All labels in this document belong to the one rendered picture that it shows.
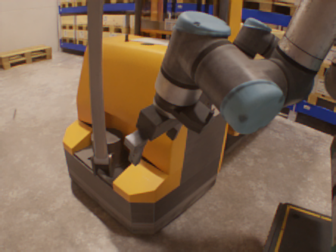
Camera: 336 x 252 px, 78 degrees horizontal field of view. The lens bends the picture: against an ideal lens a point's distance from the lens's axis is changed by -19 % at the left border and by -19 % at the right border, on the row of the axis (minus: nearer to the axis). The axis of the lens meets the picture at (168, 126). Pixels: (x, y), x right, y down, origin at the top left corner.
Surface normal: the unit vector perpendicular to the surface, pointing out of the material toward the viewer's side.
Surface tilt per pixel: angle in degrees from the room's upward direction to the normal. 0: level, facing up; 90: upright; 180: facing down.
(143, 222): 90
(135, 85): 74
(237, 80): 50
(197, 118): 24
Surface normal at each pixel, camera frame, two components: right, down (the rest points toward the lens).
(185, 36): -0.59, 0.47
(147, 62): -0.60, -0.04
